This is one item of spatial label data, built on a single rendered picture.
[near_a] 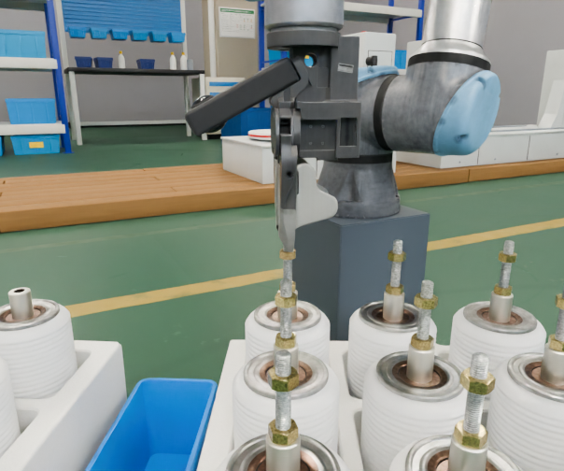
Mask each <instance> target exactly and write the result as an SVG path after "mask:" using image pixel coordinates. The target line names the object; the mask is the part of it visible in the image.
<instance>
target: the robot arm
mask: <svg viewBox="0 0 564 471"><path fill-rule="evenodd" d="M246 1H248V2H256V1H264V27H265V29H266V30H267V31H269V32H271V33H268V34H267V49H268V50H278V51H289V58H288V57H286V58H283V59H280V60H279V61H277V62H275V63H273V64H271V65H269V66H267V67H265V68H263V69H262V70H261V71H259V72H257V73H255V74H254V75H252V76H250V77H248V78H246V79H244V80H242V81H240V82H238V83H237V84H235V85H233V86H232V87H230V88H228V89H227V90H225V91H223V92H221V93H219V94H217V95H215V96H214V95H203V96H201V97H199V98H197V99H196V100H195V101H194V103H193V104H192V106H191V109H190V110H189V111H188V112H187V113H186V115H185V120H186V122H187V123H188V125H189V127H190V129H191V130H192V132H193V133H194V134H195V135H197V136H200V135H202V134H204V133H208V134H212V133H215V132H217V131H219V130H221V129H222V128H223V127H224V125H225V124H226V122H227V120H229V119H231V118H233V117H235V116H237V115H238V114H240V113H242V112H244V111H246V110H248V109H249V108H251V107H254V106H256V105H257V104H258V103H260V102H262V101H264V100H266V99H267V98H269V97H270V98H269V103H270V105H271V149H272V154H273V155H274V185H275V226H276V230H277V231H278V236H279V238H280V240H281V241H282V243H283V245H284V246H285V248H286V250H287V251H288V252H293V251H294V241H295V229H297V228H299V227H301V226H305V225H307V224H311V223H314V222H317V221H323V220H327V219H329V218H331V217H333V216H334V217H341V218H352V219H372V218H383V217H388V216H392V215H395V214H397V213H398V212H399V211H400V202H401V198H400V195H399V193H398V188H397V183H396V179H395V176H394V172H393V168H392V156H393V151H403V152H414V153H426V154H436V155H438V156H447V155H457V156H464V155H469V154H471V153H473V152H475V151H476V150H478V149H479V148H480V147H481V146H482V144H483V143H484V142H485V141H486V139H487V137H488V135H489V133H490V131H491V129H492V127H493V124H494V121H495V120H496V116H497V113H498V109H499V104H500V98H499V95H500V93H501V84H500V80H499V78H498V76H497V75H496V74H495V73H492V72H491V71H490V67H491V62H490V61H489V59H488V58H487V57H486V55H485V54H484V53H483V47H484V42H485V36H486V28H487V23H488V17H489V12H490V8H491V3H492V0H430V2H429V7H428V13H427V19H426V23H425V29H424V35H423V39H422V45H421V48H420V49H418V50H417V51H416V52H414V53H413V54H412V55H410V57H409V59H408V65H407V69H406V74H405V75H400V73H399V72H398V68H397V67H396V66H394V65H375V66H369V67H359V57H360V37H359V36H341V34H340V33H338V32H337V31H340V30H341V29H342V28H343V27H344V5H345V0H246ZM306 55H308V56H310V57H311V58H312V59H313V65H312V66H311V67H309V66H307V65H306V64H305V62H304V58H305V56H306ZM304 158H317V160H318V161H323V166H322V169H321V172H320V175H319V178H318V181H317V174H316V170H315V168H314V167H313V166H312V165H310V164H309V163H308V162H307V161H306V160H305V159H304Z"/></svg>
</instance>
